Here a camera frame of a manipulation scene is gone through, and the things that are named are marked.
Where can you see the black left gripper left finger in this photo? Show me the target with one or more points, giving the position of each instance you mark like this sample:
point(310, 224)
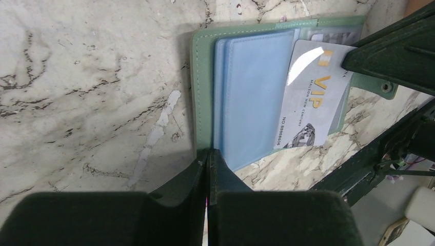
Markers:
point(173, 214)

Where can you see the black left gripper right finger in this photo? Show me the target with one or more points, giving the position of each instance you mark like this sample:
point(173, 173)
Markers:
point(238, 215)

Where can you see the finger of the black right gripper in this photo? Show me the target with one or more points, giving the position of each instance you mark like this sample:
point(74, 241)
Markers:
point(402, 53)

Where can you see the silver diamond card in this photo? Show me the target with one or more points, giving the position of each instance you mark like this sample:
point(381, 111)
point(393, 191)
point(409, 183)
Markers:
point(346, 38)

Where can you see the silver VIP card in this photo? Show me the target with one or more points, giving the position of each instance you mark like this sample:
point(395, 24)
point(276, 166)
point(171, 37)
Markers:
point(313, 90)

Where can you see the green card holder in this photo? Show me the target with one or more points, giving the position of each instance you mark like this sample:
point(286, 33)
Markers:
point(238, 76)

